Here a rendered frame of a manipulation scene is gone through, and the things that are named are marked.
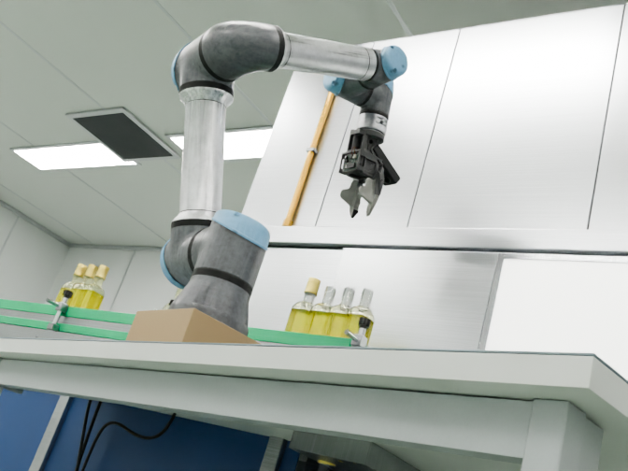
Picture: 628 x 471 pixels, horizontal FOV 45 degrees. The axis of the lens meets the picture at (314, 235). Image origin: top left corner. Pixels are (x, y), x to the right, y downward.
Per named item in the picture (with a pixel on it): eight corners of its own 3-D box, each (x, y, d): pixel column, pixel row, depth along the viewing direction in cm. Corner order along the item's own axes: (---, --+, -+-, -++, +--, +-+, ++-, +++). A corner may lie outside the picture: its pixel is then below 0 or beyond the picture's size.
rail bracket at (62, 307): (58, 334, 225) (77, 292, 230) (39, 324, 219) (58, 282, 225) (50, 333, 227) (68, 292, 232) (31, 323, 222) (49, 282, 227)
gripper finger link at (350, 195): (331, 210, 187) (342, 175, 187) (349, 218, 190) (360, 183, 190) (337, 212, 184) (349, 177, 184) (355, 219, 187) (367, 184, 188)
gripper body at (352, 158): (336, 175, 186) (345, 130, 189) (362, 186, 191) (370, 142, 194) (357, 171, 180) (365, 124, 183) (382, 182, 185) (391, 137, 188)
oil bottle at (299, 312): (298, 384, 192) (321, 307, 200) (286, 377, 188) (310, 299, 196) (280, 381, 195) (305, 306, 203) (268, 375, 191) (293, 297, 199)
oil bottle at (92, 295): (82, 349, 241) (116, 270, 252) (69, 343, 237) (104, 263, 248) (71, 348, 245) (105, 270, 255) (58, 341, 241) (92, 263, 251)
